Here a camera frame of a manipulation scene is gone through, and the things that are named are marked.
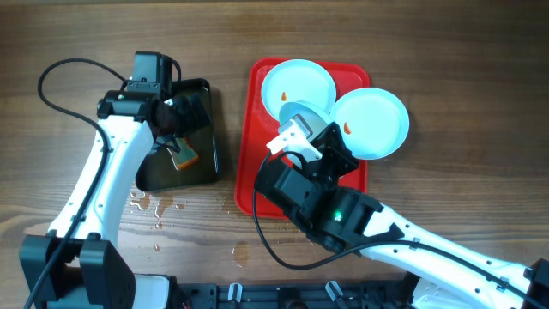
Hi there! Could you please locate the black water tray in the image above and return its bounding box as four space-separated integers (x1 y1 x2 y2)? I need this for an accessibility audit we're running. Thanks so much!
135 77 220 192

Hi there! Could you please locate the light blue plate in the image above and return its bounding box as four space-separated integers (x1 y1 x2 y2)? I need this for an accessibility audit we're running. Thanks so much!
329 88 410 161
278 100 333 144
261 59 336 124

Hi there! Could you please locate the light blue plate top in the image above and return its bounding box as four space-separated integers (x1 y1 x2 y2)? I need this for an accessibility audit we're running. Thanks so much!
261 59 336 124

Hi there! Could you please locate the red plastic tray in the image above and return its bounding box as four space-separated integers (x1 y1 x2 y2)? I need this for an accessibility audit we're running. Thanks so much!
234 57 371 220

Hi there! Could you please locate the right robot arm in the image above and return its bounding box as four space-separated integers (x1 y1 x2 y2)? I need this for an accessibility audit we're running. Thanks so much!
253 123 548 308

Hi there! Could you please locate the light blue plate bottom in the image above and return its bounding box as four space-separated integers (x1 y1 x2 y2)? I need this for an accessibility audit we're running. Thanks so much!
278 100 333 144

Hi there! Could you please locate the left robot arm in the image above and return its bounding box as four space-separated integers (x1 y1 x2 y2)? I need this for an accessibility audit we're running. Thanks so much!
20 91 209 308

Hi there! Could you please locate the orange green sponge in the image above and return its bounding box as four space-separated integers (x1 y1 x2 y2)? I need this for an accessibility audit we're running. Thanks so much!
170 137 199 170

